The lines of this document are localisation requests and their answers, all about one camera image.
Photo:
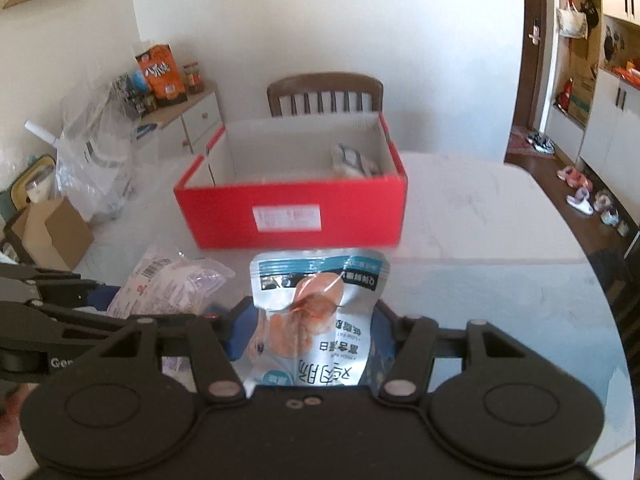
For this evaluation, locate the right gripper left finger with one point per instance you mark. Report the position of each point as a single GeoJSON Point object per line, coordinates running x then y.
{"type": "Point", "coordinates": [136, 398]}

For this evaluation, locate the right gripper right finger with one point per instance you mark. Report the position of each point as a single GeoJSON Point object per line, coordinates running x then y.
{"type": "Point", "coordinates": [485, 398]}

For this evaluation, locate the pink bread package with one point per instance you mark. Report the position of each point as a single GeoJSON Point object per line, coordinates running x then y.
{"type": "Point", "coordinates": [165, 281]}

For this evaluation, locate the chicken breast snack pouch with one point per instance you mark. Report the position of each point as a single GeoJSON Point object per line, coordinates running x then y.
{"type": "Point", "coordinates": [315, 311]}

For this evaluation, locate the white tissue pack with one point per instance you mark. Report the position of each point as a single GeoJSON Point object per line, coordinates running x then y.
{"type": "Point", "coordinates": [351, 164]}

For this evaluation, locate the person's left hand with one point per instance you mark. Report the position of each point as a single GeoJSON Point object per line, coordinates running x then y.
{"type": "Point", "coordinates": [10, 426]}

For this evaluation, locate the small brown cardboard box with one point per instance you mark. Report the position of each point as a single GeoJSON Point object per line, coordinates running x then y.
{"type": "Point", "coordinates": [50, 234]}

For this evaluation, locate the clear plastic bag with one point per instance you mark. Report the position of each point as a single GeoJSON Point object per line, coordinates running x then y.
{"type": "Point", "coordinates": [94, 157]}

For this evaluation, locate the white drawer cabinet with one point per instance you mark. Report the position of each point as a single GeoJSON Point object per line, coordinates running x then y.
{"type": "Point", "coordinates": [182, 129]}

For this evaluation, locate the glass sauce jar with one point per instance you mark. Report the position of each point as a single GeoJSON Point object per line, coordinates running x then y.
{"type": "Point", "coordinates": [192, 75]}

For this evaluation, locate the orange snack bag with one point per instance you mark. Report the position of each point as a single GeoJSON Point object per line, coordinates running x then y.
{"type": "Point", "coordinates": [162, 75]}

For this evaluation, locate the red cardboard box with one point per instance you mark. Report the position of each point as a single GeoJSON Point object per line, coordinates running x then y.
{"type": "Point", "coordinates": [269, 183]}

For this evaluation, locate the brown wooden chair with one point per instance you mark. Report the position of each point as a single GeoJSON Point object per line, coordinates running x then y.
{"type": "Point", "coordinates": [325, 93]}

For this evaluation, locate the white wall cabinet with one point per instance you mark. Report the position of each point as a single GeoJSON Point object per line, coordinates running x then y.
{"type": "Point", "coordinates": [611, 145]}

